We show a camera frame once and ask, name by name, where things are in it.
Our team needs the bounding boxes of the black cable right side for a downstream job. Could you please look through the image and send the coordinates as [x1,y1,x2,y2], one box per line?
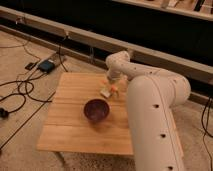
[200,96,213,171]

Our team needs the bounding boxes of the wooden table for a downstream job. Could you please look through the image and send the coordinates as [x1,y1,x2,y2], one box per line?
[37,73,134,155]

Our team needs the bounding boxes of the black plug on floor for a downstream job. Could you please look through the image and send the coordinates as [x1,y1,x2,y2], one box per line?
[0,108,9,119]

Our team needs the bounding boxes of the purple bowl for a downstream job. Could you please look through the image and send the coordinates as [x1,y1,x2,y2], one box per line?
[83,99,110,123]

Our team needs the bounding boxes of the black cable on floor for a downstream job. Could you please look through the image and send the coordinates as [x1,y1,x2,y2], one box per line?
[0,71,56,151]

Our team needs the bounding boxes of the white sponge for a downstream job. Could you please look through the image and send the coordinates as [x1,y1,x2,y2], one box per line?
[100,87,112,98]

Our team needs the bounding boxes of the small black device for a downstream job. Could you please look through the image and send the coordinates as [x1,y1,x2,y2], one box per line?
[25,62,37,70]

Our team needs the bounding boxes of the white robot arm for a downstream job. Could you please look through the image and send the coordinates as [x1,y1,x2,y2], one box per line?
[106,51,191,171]

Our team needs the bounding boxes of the black power adapter box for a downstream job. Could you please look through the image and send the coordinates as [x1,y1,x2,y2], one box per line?
[38,60,55,73]

